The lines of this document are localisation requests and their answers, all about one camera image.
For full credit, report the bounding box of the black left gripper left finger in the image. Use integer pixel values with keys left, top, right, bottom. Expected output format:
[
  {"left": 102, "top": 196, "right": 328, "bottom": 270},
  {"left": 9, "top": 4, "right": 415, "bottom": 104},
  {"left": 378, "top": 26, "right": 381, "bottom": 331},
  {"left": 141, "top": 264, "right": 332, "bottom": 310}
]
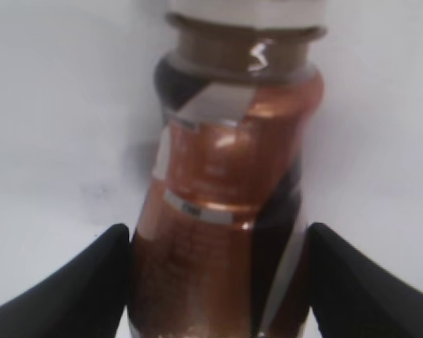
[{"left": 0, "top": 224, "right": 130, "bottom": 337}]

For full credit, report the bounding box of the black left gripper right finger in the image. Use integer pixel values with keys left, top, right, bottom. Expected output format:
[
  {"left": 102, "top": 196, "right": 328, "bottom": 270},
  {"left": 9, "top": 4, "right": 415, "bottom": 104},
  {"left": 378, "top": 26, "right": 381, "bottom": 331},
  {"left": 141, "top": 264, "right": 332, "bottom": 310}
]
[{"left": 308, "top": 223, "right": 423, "bottom": 337}]

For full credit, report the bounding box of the brown coffee bottle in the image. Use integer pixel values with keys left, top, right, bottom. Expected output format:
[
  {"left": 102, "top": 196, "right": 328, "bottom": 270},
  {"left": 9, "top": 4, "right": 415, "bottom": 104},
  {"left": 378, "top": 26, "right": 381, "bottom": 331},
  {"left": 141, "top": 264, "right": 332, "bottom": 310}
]
[{"left": 127, "top": 1, "right": 326, "bottom": 337}]

